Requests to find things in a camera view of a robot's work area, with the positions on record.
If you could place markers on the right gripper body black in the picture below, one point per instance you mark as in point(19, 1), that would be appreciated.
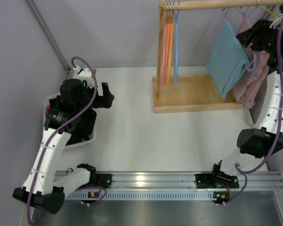
point(254, 37)

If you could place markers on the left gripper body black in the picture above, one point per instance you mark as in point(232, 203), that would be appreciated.
point(85, 122)

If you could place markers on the purple clothes hanger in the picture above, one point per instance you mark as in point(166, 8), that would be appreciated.
point(252, 67)

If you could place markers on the blue trousers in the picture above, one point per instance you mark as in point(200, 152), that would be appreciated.
point(227, 61)

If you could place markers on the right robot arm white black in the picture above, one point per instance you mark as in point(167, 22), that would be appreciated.
point(265, 138)

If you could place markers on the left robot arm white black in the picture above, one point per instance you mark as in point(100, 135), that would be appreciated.
point(69, 121)

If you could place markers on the green clothes hanger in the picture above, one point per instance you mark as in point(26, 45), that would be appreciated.
point(267, 10)

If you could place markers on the pink trousers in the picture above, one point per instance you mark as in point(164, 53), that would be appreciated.
point(248, 86)

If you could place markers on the blue clothes hanger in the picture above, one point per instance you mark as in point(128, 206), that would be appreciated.
point(176, 47)

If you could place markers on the orange clothes hanger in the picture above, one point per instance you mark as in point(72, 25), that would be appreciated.
point(169, 46)

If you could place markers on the pink clothes hanger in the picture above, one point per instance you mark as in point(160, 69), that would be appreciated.
point(163, 69)

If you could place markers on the black clothes pile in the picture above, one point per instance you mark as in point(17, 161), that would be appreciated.
point(61, 110)

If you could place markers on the white laundry basket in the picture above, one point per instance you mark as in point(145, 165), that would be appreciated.
point(92, 136)

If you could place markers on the pink patterned garment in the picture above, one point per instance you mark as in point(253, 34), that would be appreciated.
point(47, 110)

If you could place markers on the wooden clothes rack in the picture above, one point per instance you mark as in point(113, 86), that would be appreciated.
point(197, 92)

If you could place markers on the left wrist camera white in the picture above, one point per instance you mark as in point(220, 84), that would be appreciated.
point(83, 74)

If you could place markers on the aluminium mounting rail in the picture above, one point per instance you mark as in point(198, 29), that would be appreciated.
point(174, 186)

